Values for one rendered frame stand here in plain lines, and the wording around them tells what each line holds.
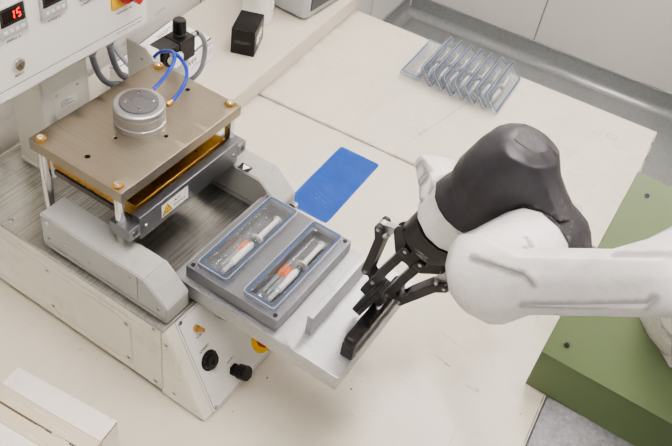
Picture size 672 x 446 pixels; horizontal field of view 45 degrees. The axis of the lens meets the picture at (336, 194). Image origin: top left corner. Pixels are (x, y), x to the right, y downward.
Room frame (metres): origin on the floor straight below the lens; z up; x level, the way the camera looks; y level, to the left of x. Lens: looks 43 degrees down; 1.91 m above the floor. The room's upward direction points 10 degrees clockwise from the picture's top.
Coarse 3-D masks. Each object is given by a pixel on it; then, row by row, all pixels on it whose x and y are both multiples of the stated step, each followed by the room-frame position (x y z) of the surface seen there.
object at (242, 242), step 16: (272, 208) 0.91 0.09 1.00; (288, 208) 0.92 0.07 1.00; (240, 224) 0.86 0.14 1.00; (256, 224) 0.87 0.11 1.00; (272, 224) 0.88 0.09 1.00; (224, 240) 0.82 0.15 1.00; (240, 240) 0.83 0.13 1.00; (256, 240) 0.84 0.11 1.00; (208, 256) 0.79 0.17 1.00; (224, 256) 0.79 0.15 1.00; (240, 256) 0.80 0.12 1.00; (224, 272) 0.76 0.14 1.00
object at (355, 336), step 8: (392, 280) 0.80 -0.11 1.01; (384, 304) 0.75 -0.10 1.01; (368, 312) 0.73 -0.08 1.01; (376, 312) 0.74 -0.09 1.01; (384, 312) 0.75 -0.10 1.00; (360, 320) 0.72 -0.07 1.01; (368, 320) 0.72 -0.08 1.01; (376, 320) 0.73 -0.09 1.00; (352, 328) 0.70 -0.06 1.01; (360, 328) 0.70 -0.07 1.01; (368, 328) 0.71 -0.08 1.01; (352, 336) 0.69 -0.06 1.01; (360, 336) 0.69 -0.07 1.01; (344, 344) 0.68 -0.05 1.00; (352, 344) 0.68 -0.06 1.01; (344, 352) 0.68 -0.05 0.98; (352, 352) 0.67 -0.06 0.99
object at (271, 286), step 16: (320, 224) 0.89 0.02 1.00; (304, 240) 0.85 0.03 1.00; (320, 240) 0.86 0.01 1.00; (336, 240) 0.87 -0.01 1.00; (288, 256) 0.82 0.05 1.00; (304, 256) 0.82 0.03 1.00; (320, 256) 0.83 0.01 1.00; (272, 272) 0.78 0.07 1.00; (288, 272) 0.78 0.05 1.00; (304, 272) 0.79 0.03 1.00; (256, 288) 0.74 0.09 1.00; (272, 288) 0.75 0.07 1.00; (288, 288) 0.75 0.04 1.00; (272, 304) 0.72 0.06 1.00
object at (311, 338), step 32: (352, 256) 0.87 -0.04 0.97; (192, 288) 0.75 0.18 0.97; (320, 288) 0.79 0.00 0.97; (352, 288) 0.81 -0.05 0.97; (256, 320) 0.71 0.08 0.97; (288, 320) 0.72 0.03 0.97; (320, 320) 0.73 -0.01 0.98; (352, 320) 0.75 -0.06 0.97; (384, 320) 0.76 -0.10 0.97; (288, 352) 0.68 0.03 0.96; (320, 352) 0.68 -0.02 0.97
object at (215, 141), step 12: (204, 144) 0.97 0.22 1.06; (216, 144) 0.98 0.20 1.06; (192, 156) 0.94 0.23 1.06; (204, 156) 0.95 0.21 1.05; (60, 168) 0.88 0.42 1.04; (180, 168) 0.90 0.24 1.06; (72, 180) 0.87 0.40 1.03; (156, 180) 0.87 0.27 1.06; (168, 180) 0.87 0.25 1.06; (84, 192) 0.85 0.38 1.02; (96, 192) 0.84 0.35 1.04; (144, 192) 0.84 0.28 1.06; (156, 192) 0.85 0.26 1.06; (108, 204) 0.83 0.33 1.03; (132, 204) 0.81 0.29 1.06
